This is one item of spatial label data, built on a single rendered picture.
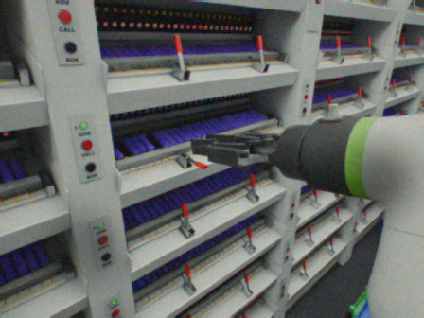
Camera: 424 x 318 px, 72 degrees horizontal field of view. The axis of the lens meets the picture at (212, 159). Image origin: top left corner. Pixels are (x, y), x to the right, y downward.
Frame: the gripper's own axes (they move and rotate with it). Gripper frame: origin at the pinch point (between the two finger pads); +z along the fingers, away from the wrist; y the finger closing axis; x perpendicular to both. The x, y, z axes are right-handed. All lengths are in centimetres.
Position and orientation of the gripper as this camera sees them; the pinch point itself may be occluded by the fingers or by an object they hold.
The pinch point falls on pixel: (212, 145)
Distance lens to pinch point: 53.0
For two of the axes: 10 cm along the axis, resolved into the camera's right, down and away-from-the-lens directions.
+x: 1.4, 9.6, 2.4
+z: -6.6, -0.9, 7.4
